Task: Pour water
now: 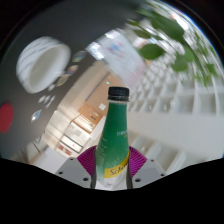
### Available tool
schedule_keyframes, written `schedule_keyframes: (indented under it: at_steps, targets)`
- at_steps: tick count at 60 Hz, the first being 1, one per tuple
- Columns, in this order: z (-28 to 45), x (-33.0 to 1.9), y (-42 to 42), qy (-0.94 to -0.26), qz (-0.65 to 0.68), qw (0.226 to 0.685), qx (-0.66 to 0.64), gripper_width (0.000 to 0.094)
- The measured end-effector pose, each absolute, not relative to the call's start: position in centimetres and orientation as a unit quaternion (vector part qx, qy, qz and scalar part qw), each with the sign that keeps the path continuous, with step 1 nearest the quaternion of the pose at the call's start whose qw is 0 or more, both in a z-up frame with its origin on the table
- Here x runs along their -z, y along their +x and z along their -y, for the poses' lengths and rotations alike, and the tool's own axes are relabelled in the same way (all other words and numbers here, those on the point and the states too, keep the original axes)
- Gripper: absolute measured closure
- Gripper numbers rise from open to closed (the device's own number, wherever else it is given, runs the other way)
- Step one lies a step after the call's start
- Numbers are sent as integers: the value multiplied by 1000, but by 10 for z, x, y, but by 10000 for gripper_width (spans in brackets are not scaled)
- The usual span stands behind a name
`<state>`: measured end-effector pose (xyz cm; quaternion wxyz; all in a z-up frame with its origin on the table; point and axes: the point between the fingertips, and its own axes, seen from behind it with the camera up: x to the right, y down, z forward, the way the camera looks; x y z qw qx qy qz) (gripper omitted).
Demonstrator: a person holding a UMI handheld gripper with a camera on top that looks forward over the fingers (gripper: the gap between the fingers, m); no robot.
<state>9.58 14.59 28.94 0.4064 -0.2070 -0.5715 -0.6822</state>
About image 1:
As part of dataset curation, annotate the round colourful sticker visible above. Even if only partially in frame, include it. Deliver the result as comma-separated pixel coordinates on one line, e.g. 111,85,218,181
71,49,88,64
64,64,79,76
54,73,70,88

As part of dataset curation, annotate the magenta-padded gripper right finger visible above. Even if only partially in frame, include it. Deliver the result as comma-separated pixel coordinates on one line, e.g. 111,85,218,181
127,145,167,190

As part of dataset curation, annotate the green plastic drink bottle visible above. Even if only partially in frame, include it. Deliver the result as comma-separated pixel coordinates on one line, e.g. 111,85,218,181
94,86,131,190

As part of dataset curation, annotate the flat round red coaster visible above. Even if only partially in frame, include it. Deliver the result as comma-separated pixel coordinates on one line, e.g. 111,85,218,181
0,101,15,134

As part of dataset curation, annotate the blue shield-shaped sticker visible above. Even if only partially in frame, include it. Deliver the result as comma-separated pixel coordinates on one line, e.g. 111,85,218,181
30,108,43,123

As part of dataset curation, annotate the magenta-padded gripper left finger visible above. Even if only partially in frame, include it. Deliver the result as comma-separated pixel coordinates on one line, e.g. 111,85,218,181
54,145,98,190

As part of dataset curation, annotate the potted green leafy plant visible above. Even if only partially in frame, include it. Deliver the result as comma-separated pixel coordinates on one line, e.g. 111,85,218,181
128,3,221,88

